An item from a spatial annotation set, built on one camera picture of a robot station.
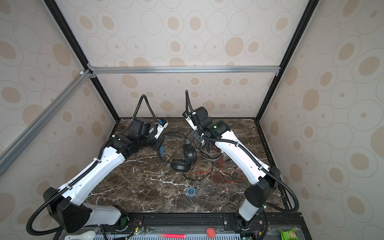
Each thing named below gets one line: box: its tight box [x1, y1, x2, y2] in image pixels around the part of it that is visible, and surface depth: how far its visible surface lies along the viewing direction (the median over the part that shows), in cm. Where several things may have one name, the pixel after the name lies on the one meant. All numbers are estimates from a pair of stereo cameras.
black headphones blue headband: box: [157, 132, 198, 173], surface depth 70 cm
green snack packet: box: [279, 228, 300, 240], surface depth 70 cm
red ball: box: [206, 227, 216, 239], surface depth 70 cm
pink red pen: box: [158, 233, 186, 239], surface depth 72 cm
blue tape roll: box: [186, 187, 196, 197], surface depth 85 cm
